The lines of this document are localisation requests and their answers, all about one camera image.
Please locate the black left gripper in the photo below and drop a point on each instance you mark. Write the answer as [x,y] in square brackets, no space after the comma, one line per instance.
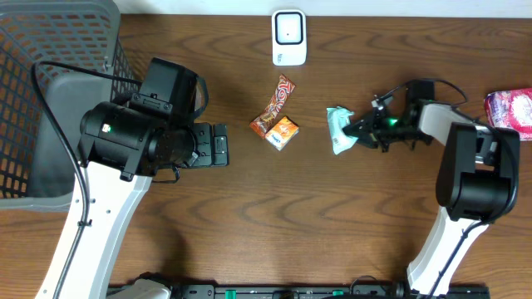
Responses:
[206,144]

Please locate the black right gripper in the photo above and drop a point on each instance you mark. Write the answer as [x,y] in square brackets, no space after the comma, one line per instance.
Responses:
[371,132]

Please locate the teal snack wrapper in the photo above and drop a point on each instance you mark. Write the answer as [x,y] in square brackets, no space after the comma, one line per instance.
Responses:
[338,118]

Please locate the orange small snack packet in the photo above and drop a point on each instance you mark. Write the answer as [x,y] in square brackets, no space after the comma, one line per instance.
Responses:
[282,133]

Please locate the red chocolate bar wrapper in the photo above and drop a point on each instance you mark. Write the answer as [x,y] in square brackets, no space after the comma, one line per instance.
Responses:
[264,121]

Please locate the red purple snack bag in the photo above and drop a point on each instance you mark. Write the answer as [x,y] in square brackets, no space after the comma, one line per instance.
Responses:
[511,110]

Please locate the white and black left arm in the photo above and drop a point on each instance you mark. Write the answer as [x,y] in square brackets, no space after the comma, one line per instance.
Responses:
[122,147]

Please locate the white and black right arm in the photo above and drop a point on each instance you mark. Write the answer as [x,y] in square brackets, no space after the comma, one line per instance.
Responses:
[477,182]

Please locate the white barcode scanner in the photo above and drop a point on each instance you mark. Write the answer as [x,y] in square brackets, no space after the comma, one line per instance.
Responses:
[289,37]

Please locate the dark grey plastic basket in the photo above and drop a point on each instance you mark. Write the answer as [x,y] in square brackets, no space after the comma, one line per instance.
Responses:
[81,64]

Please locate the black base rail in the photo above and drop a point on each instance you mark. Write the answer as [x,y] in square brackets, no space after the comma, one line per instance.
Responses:
[291,292]

